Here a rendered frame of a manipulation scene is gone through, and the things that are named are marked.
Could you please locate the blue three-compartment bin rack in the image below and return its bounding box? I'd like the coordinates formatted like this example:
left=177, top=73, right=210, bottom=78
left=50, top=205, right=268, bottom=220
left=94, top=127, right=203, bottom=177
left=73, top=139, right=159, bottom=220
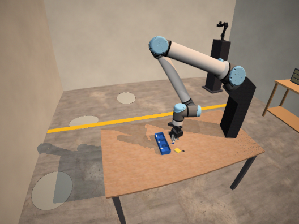
left=155, top=132, right=171, bottom=155

